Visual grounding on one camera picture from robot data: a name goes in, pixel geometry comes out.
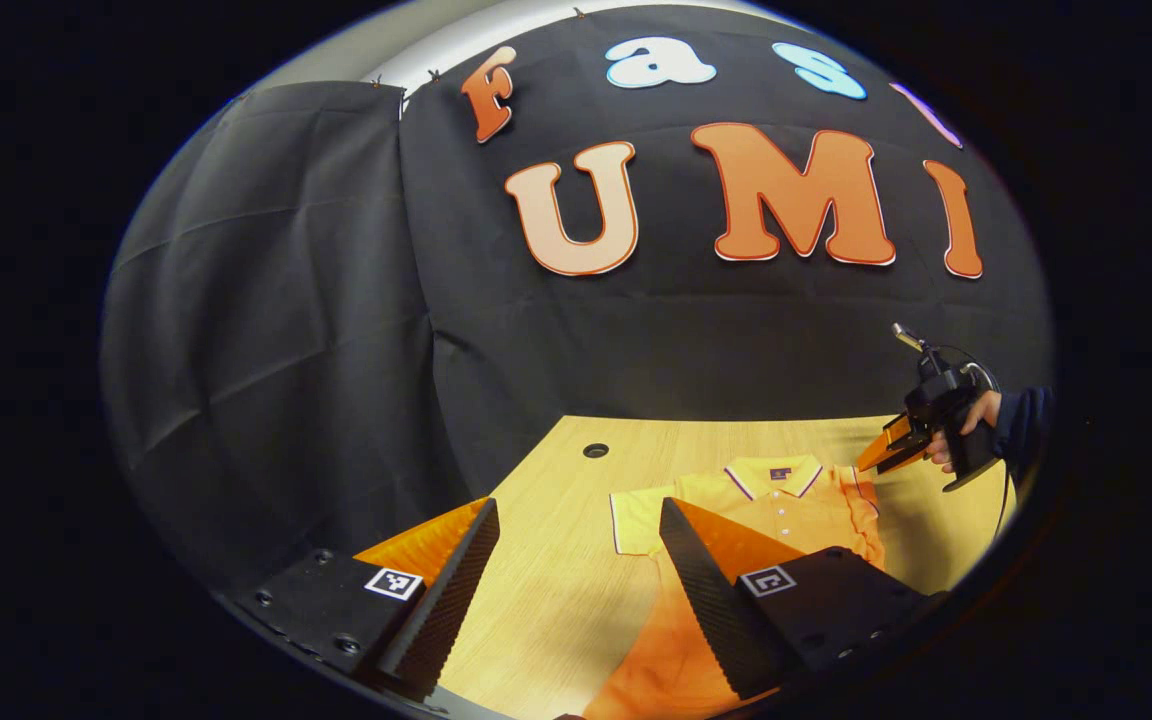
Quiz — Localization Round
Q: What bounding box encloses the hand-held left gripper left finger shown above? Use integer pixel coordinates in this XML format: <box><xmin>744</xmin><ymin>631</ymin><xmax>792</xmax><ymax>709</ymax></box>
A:
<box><xmin>234</xmin><ymin>497</ymin><xmax>502</xmax><ymax>703</ymax></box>

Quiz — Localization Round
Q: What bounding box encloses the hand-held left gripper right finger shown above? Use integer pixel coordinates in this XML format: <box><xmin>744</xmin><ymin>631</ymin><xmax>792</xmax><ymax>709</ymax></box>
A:
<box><xmin>658</xmin><ymin>497</ymin><xmax>947</xmax><ymax>701</ymax></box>

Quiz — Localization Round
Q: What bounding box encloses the orange T-shirt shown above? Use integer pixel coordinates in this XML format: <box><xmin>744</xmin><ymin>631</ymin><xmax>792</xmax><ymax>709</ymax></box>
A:
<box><xmin>581</xmin><ymin>455</ymin><xmax>887</xmax><ymax>720</ymax></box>

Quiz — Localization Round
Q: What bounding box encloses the black backdrop cloth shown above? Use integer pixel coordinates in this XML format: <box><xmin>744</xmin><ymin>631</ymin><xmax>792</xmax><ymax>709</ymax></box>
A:
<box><xmin>101</xmin><ymin>5</ymin><xmax>1055</xmax><ymax>601</ymax></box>

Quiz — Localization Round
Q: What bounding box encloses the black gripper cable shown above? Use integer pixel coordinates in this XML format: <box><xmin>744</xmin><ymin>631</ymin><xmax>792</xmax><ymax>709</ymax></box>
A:
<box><xmin>994</xmin><ymin>465</ymin><xmax>1022</xmax><ymax>546</ymax></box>

